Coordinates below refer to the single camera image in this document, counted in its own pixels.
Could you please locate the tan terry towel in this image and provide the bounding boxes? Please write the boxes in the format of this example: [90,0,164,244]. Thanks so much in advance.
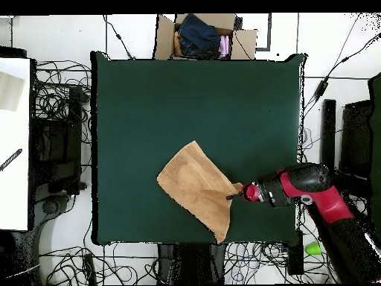
[156,140,244,244]

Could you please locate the black flat device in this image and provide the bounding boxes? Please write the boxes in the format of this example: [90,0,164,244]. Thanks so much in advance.
[0,45,28,59]

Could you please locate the bright green cup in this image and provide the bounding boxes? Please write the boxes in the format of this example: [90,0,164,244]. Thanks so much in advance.
[304,241,323,256]

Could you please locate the dark green table cloth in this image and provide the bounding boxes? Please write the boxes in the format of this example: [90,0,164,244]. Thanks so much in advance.
[90,51,307,247]

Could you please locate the pink garment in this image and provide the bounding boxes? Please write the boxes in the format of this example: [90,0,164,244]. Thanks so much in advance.
[218,34,231,59]

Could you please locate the tan garment in box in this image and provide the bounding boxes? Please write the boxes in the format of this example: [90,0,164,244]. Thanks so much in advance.
[173,31,184,57]

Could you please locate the black power strip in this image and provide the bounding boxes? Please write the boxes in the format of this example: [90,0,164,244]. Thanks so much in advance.
[82,252,97,285]

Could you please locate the dark blue jeans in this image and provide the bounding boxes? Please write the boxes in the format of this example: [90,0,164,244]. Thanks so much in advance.
[177,13,222,59]

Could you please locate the open cardboard box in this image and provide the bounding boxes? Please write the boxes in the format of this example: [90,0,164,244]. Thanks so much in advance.
[153,13,258,61]

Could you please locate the white desk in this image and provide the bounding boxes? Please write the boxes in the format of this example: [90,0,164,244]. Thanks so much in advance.
[0,57,32,232]

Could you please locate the beige paper sheet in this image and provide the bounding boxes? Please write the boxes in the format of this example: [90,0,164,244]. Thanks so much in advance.
[0,71,26,112]

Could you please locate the tangle of black cables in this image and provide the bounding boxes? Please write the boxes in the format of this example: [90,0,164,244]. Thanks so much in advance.
[33,59,92,144]
[224,241,340,284]
[38,242,160,285]

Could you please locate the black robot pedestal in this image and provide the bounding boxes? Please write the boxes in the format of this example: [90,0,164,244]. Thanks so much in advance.
[157,243,227,285]

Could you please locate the black cable with adapter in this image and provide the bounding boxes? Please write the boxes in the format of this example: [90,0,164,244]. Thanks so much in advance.
[303,31,381,120]

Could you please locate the black metal frame piece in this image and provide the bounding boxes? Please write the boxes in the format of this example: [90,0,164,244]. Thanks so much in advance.
[254,13,272,52]

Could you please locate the black cable with inline plug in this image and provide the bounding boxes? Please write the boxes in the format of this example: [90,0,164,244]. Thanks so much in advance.
[102,14,136,60]

